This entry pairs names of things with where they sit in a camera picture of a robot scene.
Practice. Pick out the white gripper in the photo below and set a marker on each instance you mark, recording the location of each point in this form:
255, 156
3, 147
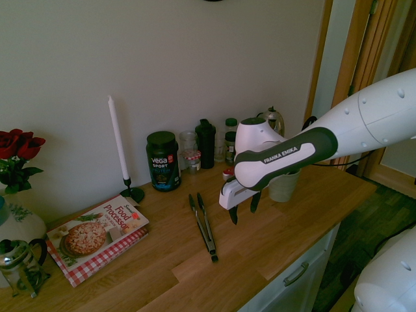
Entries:
235, 195

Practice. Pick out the metal tongs with black tips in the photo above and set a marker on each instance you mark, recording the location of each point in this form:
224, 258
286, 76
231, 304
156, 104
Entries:
200, 201

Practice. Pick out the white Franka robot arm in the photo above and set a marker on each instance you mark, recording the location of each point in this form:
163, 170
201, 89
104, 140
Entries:
373, 113

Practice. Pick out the pale green ribbed utensil holder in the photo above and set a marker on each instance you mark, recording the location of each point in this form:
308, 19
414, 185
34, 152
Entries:
282, 190

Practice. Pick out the black candle holder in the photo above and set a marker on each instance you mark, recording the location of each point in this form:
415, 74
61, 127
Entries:
133, 195

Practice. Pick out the small red lidded item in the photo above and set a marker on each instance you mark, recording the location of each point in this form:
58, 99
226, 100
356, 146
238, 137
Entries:
227, 175

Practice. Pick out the dark spice jar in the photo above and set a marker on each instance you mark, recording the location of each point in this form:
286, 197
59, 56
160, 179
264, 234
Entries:
230, 146

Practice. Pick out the clear drinking glass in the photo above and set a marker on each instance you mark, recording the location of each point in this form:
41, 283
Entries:
219, 146

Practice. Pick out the black shaker bottle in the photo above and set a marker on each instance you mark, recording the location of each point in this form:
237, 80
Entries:
205, 146

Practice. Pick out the small jar red checked lid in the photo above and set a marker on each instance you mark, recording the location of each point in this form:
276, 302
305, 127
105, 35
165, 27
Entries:
191, 155

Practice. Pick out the spice jar green lid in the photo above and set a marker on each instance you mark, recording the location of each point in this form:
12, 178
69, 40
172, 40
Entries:
231, 123

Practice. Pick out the tall clear glass jar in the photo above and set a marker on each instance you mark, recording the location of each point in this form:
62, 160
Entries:
188, 141

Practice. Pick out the stainless steel electric kettle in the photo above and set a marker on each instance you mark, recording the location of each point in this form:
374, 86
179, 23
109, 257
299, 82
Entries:
276, 122

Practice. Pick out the dark Vega protein tub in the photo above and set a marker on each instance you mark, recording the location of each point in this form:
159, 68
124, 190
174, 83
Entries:
162, 162

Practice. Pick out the white base cabinet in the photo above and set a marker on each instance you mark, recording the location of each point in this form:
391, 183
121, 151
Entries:
292, 294

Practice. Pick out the white paper slip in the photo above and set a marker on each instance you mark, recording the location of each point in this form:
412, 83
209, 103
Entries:
137, 202

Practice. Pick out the tall white candle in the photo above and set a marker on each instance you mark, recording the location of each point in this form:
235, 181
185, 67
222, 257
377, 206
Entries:
117, 136

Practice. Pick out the Food Processor cookbook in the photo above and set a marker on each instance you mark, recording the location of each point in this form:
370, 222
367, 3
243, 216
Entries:
87, 237

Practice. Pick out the red checkered cookbook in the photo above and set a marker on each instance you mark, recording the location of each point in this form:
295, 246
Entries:
94, 271

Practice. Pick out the white floral vase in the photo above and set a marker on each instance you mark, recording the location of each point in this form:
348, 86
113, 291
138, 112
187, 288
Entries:
22, 224

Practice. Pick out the glass French press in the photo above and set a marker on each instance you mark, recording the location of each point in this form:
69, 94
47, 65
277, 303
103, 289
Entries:
19, 269

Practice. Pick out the red roses bouquet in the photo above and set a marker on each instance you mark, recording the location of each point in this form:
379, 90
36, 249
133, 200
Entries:
16, 143

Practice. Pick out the wooden door frame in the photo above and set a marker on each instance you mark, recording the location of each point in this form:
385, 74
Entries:
354, 48

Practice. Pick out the dark round wall object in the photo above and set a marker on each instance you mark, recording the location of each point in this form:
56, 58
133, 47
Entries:
213, 0

